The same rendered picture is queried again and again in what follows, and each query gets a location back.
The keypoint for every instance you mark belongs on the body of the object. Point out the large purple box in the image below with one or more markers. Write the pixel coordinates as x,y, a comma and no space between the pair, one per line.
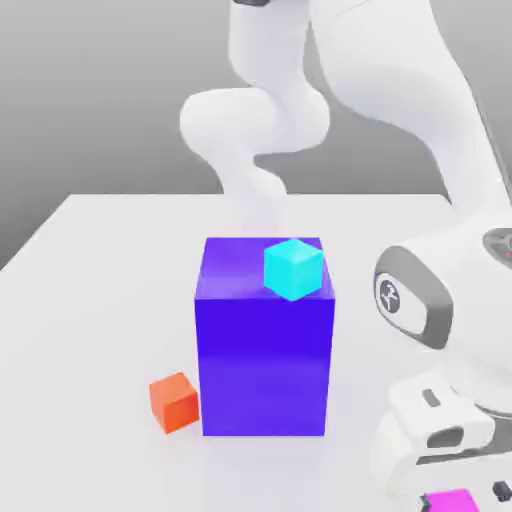
264,360

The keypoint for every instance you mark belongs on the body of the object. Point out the small orange cube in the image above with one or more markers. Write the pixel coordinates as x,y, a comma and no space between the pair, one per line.
176,404

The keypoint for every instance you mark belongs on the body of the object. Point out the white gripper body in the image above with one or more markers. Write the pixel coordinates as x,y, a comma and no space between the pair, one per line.
404,472

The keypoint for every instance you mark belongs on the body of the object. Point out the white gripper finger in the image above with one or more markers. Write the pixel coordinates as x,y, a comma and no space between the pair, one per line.
424,504
502,490

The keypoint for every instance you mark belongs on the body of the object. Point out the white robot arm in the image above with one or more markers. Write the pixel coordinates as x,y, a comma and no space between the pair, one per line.
392,96

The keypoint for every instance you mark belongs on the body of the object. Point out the small magenta cube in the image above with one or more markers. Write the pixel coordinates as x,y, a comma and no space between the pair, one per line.
452,502

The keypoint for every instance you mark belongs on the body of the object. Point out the small cyan cube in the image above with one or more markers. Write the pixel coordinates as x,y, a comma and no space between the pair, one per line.
294,268

